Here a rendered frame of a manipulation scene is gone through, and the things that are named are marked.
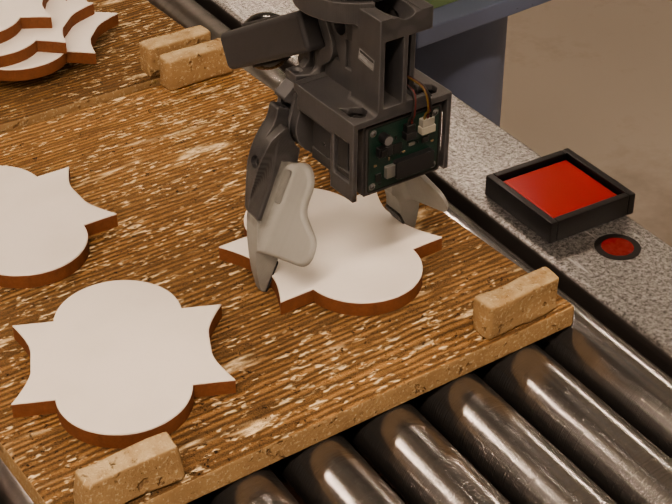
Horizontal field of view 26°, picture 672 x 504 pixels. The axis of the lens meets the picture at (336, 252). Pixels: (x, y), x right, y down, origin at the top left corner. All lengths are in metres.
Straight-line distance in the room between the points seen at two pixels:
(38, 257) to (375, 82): 0.27
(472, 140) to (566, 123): 1.93
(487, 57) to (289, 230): 0.72
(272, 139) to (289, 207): 0.04
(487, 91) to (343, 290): 0.71
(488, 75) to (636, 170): 1.37
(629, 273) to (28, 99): 0.48
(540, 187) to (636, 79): 2.22
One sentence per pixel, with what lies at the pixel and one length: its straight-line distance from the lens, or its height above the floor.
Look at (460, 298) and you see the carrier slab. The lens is 0.92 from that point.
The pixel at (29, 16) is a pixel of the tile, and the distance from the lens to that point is 1.20.
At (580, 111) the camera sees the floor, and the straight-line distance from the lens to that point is 3.11.
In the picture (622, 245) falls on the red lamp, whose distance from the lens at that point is 1.02.
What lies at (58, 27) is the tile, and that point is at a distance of 1.20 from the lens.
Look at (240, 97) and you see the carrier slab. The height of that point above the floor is 0.94.
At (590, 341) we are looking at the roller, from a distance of 0.93.
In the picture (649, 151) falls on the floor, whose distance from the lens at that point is 2.99.
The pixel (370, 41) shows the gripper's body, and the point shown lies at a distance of 0.81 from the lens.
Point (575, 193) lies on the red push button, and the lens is 1.05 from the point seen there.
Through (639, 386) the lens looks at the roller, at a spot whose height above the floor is 0.92.
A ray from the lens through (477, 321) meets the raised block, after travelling 0.89.
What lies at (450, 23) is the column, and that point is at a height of 0.87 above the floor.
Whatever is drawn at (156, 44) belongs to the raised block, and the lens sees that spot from 1.18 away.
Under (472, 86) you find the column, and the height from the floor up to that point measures 0.75.
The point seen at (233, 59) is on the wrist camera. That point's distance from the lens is 0.94.
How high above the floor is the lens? 1.48
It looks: 34 degrees down
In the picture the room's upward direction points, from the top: straight up
